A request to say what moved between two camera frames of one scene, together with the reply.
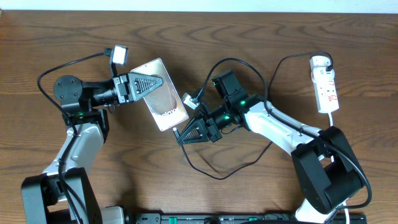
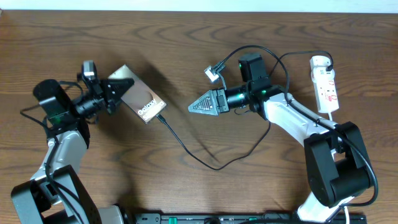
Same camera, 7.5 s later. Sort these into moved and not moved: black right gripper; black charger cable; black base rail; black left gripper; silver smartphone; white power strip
Moved: black left gripper; black charger cable; silver smartphone; black right gripper
Not moved: black base rail; white power strip
